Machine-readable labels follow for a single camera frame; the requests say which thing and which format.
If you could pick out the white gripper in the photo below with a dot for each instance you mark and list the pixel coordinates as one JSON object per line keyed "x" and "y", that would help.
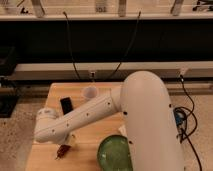
{"x": 70, "y": 140}

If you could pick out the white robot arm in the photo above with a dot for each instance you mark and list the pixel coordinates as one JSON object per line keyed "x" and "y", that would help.
{"x": 150, "y": 124}

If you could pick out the green ceramic bowl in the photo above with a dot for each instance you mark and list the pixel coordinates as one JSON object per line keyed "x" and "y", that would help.
{"x": 113, "y": 154}

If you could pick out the black smartphone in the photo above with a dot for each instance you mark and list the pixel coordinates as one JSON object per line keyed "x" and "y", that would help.
{"x": 66, "y": 105}

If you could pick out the translucent plastic cup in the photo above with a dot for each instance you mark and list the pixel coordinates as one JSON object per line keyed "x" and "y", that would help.
{"x": 89, "y": 92}

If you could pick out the white sponge block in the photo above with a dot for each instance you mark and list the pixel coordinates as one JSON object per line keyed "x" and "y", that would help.
{"x": 122, "y": 130}

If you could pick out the white wall outlet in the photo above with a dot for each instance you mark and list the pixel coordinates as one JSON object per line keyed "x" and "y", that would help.
{"x": 92, "y": 74}

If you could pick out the blue cable connector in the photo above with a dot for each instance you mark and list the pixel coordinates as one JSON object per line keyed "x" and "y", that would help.
{"x": 178, "y": 119}

